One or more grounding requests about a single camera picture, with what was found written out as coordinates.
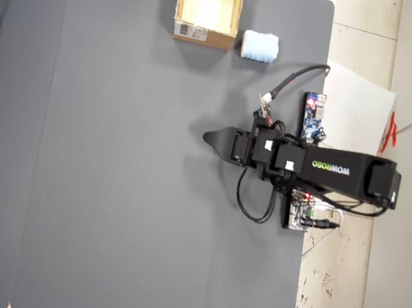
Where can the grey rubber mat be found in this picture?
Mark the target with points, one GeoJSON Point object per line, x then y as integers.
{"type": "Point", "coordinates": [132, 171]}
{"type": "Point", "coordinates": [0, 174]}

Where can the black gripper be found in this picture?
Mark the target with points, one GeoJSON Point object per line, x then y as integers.
{"type": "Point", "coordinates": [242, 149]}

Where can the open cardboard box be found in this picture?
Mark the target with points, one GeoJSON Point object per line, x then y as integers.
{"type": "Point", "coordinates": [209, 8]}

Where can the motor controller board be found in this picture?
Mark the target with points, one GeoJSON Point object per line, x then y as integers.
{"type": "Point", "coordinates": [298, 210]}

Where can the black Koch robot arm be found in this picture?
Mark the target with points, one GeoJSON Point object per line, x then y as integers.
{"type": "Point", "coordinates": [332, 169]}

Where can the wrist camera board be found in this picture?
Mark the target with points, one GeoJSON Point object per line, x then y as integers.
{"type": "Point", "coordinates": [265, 110]}

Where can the blue yarn-wrapped block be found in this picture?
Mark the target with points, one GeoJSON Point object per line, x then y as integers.
{"type": "Point", "coordinates": [260, 46]}

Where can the blue circuit board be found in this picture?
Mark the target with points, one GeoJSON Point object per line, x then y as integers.
{"type": "Point", "coordinates": [311, 118]}

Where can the black power plug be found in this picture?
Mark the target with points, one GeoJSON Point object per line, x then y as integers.
{"type": "Point", "coordinates": [323, 224]}

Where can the white paper sheet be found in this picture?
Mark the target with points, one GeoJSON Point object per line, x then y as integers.
{"type": "Point", "coordinates": [354, 112]}

